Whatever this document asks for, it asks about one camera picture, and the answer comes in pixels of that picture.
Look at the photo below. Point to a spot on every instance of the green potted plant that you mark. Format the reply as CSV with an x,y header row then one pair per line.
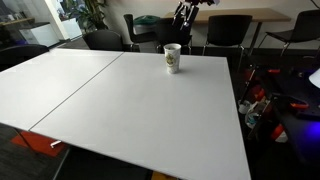
x,y
93,13

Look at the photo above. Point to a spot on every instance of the wooden table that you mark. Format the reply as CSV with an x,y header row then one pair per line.
x,y
263,15

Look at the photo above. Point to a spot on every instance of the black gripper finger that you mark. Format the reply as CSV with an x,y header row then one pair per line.
x,y
190,16
178,13

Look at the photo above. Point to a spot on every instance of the white planter box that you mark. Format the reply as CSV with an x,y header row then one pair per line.
x,y
71,28

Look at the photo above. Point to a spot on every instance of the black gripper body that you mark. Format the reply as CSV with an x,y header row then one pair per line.
x,y
200,2

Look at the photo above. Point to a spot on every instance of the green bag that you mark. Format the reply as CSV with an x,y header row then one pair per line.
x,y
146,20

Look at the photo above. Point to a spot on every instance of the white tape roll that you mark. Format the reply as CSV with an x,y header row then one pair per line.
x,y
244,107

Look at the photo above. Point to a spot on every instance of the black chair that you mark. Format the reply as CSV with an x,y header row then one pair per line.
x,y
16,55
230,30
168,33
103,40
131,31
306,23

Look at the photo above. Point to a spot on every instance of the black robot stand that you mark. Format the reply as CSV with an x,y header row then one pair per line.
x,y
300,133

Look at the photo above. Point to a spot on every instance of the white low cabinet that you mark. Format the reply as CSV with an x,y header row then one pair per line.
x,y
40,35

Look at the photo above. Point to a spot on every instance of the white paper cup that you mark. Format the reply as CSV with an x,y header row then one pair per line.
x,y
172,60

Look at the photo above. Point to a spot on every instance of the orange floor mat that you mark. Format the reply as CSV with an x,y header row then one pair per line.
x,y
36,142

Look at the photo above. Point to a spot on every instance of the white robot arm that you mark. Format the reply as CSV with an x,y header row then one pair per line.
x,y
316,79

